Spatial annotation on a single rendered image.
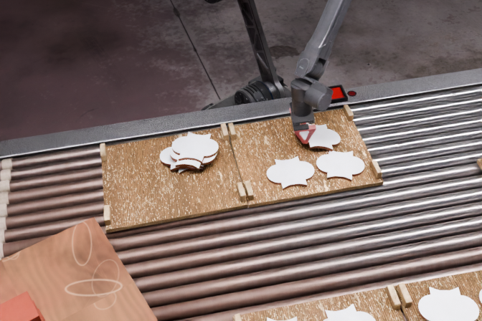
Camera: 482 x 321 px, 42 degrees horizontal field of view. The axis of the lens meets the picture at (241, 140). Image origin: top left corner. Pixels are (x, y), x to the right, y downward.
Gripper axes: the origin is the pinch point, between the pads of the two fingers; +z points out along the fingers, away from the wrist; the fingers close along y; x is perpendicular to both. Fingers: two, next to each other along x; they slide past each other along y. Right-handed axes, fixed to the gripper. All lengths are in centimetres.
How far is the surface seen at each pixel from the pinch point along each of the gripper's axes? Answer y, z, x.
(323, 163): -11.0, 3.5, -4.3
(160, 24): 230, 81, 69
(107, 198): -18, 0, 61
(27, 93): 163, 79, 147
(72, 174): -5, 0, 73
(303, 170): -13.4, 3.2, 2.1
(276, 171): -12.9, 2.6, 10.1
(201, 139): -0.9, -3.8, 31.9
